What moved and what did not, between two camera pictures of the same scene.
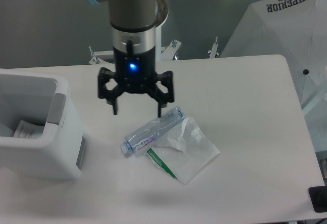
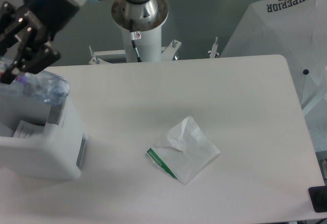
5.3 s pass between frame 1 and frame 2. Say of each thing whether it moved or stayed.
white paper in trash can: stayed
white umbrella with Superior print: stayed
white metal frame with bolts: stayed
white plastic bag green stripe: stayed
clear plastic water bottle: moved
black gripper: moved
